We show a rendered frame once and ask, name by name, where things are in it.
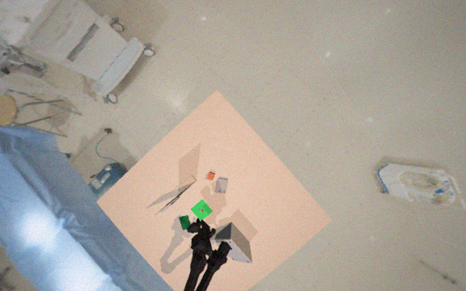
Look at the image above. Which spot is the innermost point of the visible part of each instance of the green square marking on table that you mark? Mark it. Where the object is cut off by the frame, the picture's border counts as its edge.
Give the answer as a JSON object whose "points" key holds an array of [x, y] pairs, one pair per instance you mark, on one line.
{"points": [[203, 206]]}

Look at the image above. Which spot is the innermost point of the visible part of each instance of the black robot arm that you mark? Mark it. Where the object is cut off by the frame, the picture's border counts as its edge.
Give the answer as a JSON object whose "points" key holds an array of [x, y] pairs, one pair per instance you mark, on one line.
{"points": [[216, 259]]}

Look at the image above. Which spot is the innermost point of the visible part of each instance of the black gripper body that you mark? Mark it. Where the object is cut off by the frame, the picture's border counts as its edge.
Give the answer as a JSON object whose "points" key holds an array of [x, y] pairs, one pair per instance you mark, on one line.
{"points": [[204, 232]]}

